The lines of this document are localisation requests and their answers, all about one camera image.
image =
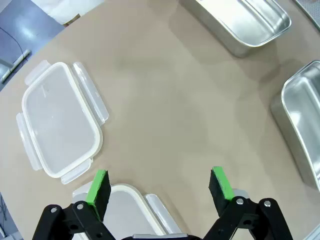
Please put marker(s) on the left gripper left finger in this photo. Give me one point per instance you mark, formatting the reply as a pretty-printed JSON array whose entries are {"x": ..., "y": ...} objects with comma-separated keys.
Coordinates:
[{"x": 100, "y": 195}]

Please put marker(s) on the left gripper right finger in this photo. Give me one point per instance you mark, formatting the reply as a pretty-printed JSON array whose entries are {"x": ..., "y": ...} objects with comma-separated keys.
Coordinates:
[{"x": 221, "y": 195}]

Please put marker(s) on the rectangular stainless steel container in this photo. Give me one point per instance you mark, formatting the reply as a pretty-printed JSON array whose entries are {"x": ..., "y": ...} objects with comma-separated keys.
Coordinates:
[
  {"x": 250, "y": 22},
  {"x": 305, "y": 112}
]

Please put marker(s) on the grey metal table foot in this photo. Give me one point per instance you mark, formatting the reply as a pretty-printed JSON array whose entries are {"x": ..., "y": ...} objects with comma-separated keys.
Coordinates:
[{"x": 15, "y": 64}]

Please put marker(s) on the perforated metal baking tray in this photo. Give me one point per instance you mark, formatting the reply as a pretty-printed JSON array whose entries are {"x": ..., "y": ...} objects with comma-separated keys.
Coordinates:
[{"x": 313, "y": 10}]

